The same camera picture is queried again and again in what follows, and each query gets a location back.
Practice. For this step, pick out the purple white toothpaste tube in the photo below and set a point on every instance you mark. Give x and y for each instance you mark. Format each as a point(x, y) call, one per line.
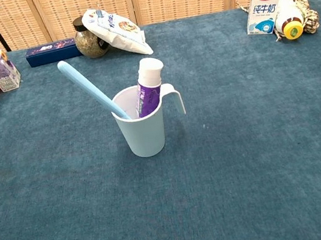
point(147, 97)

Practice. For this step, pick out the light blue toothbrush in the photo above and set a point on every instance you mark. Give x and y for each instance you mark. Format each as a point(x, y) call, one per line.
point(87, 86)

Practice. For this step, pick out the white milk carton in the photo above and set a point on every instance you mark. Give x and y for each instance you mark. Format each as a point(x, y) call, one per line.
point(263, 13)

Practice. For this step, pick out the small purple white box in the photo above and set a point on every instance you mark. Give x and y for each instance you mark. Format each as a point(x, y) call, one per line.
point(2, 74)

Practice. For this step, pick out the blue table cloth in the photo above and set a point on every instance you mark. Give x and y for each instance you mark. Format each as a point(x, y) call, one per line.
point(219, 178)

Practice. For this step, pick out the white printed snack bag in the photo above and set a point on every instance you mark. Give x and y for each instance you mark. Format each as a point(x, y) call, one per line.
point(125, 36)

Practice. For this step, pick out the glass jar with black lid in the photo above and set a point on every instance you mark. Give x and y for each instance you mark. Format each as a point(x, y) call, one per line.
point(89, 45)

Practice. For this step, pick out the dark blue long box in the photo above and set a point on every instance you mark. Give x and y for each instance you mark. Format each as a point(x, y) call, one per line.
point(50, 53)

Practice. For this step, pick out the white bottle with yellow cap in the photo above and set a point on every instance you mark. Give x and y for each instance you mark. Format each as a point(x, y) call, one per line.
point(286, 14)

